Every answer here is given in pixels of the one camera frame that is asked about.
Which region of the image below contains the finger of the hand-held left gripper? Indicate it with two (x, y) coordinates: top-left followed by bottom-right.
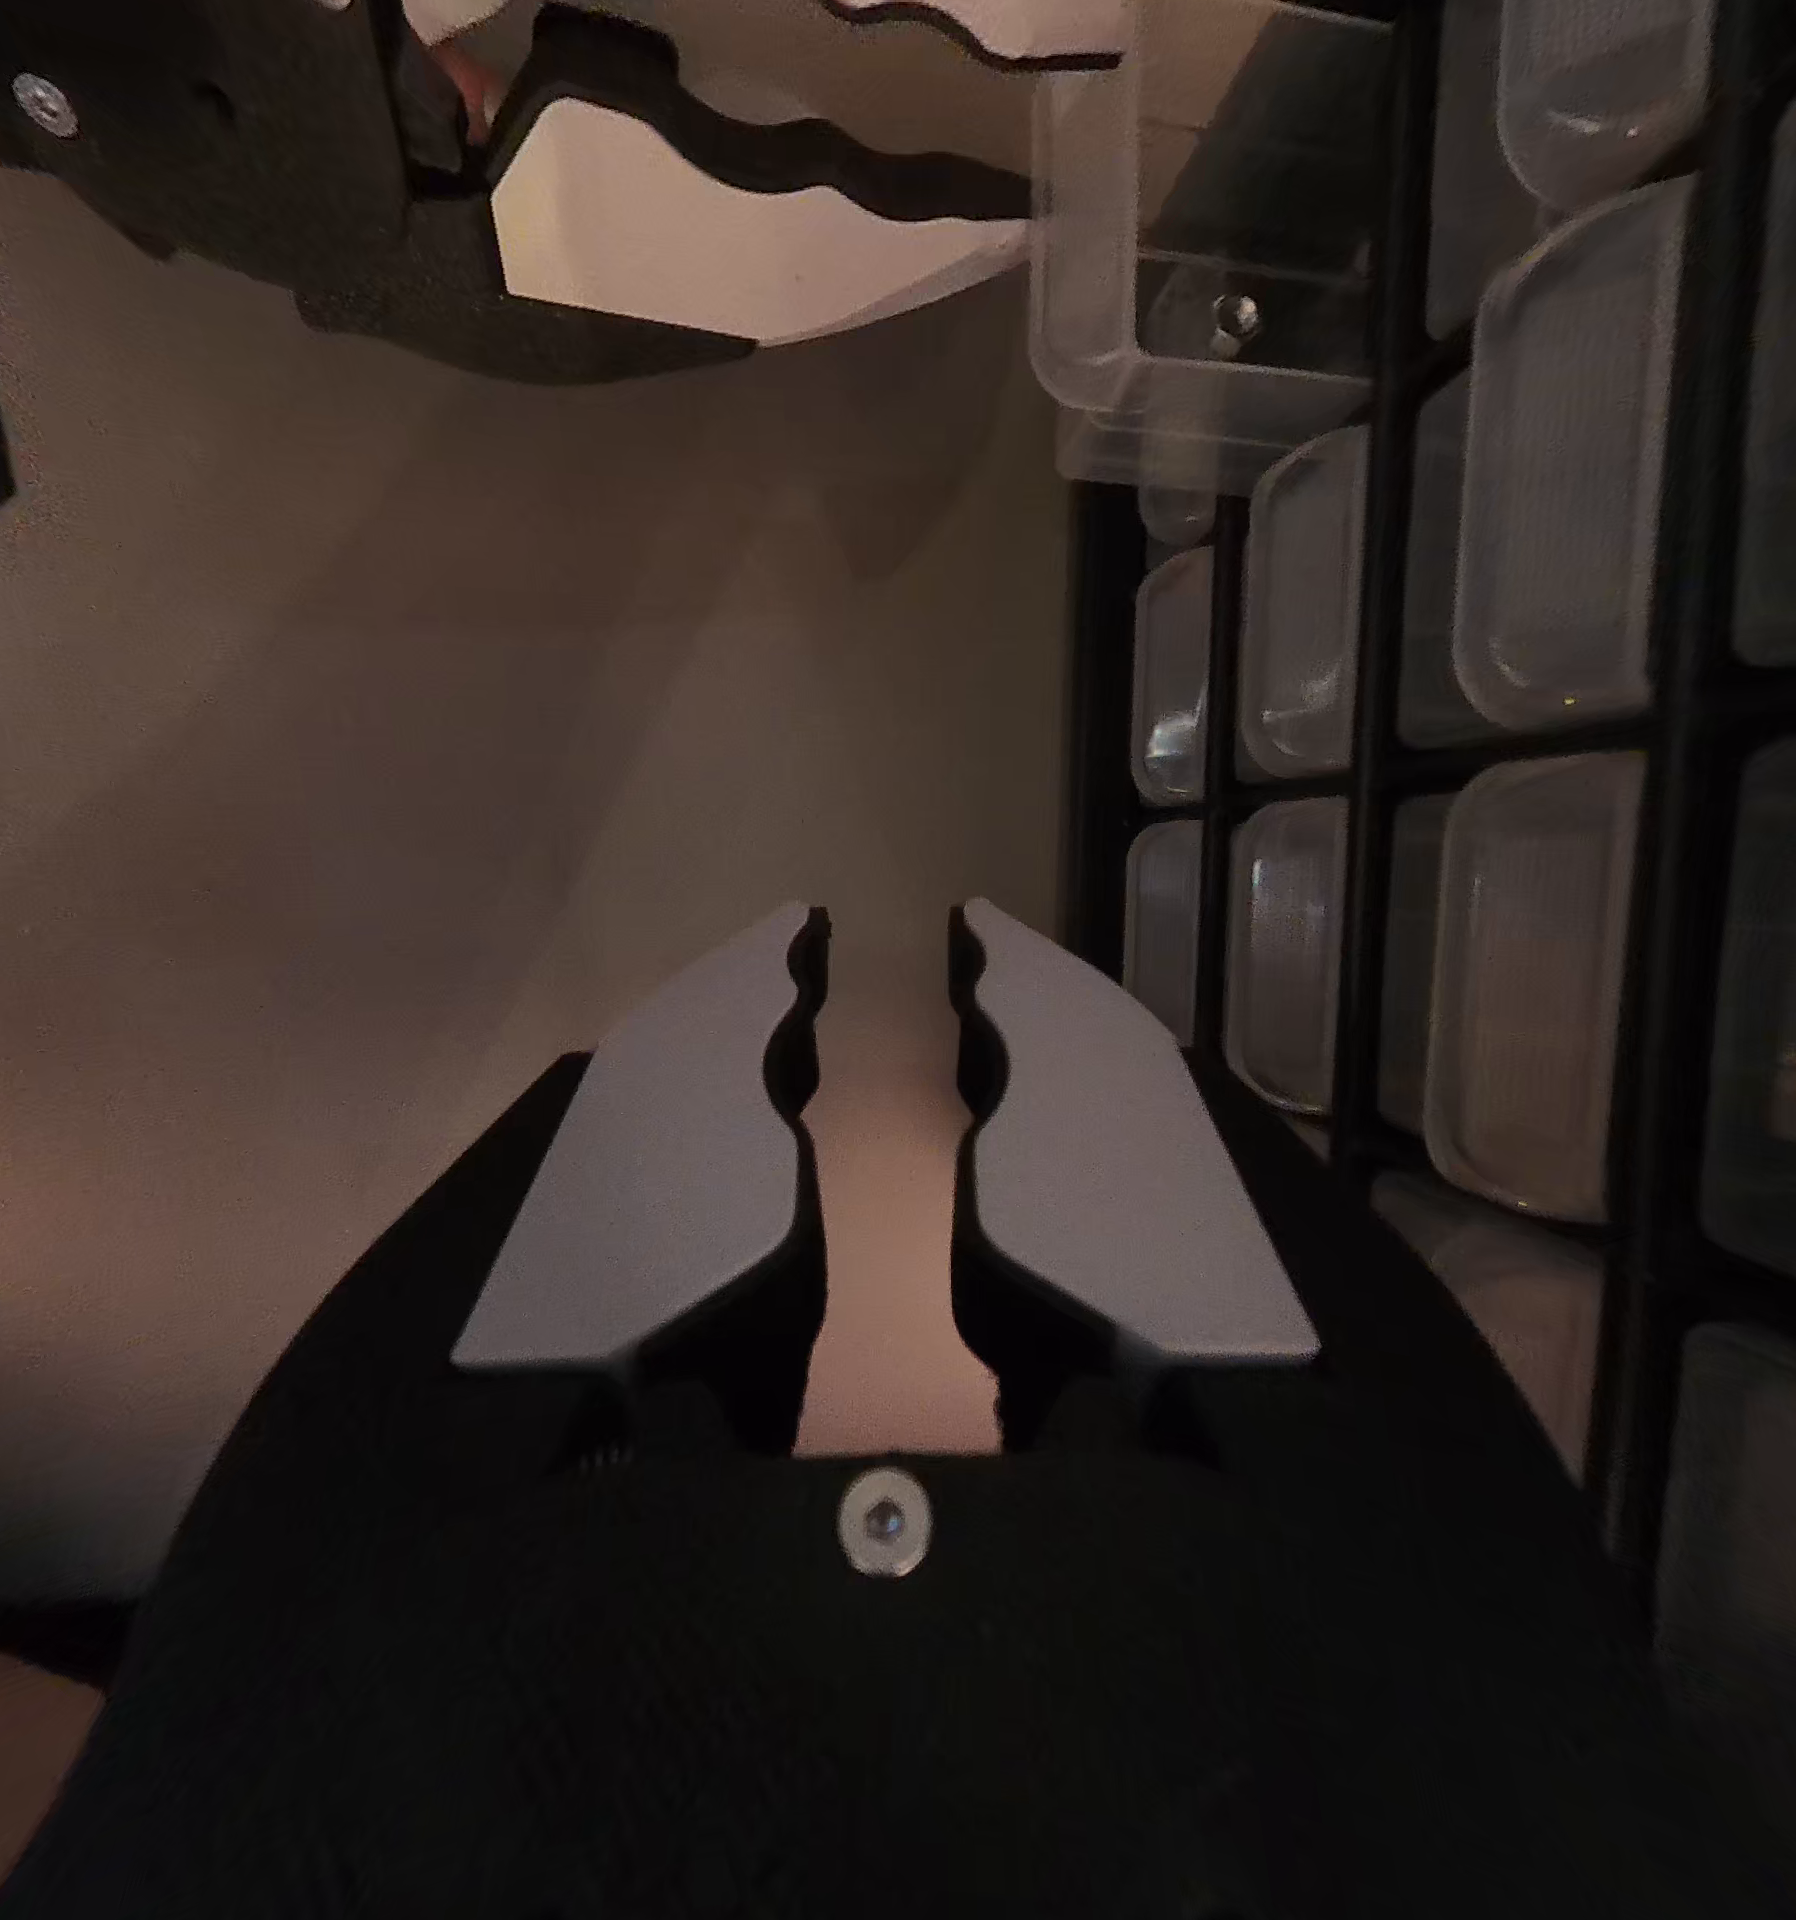
(488, 81), (1035, 343)
(807, 0), (1135, 66)

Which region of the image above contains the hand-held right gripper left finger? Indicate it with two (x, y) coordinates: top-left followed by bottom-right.
(457, 901), (833, 1382)

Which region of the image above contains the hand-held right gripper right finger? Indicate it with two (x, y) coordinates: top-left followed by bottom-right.
(944, 895), (1321, 1382)

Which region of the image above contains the clear plastic drawer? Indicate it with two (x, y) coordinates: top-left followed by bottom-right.
(1022, 0), (1413, 501)

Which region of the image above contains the black drawer cabinet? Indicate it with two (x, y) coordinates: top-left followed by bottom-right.
(1055, 0), (1796, 1803)

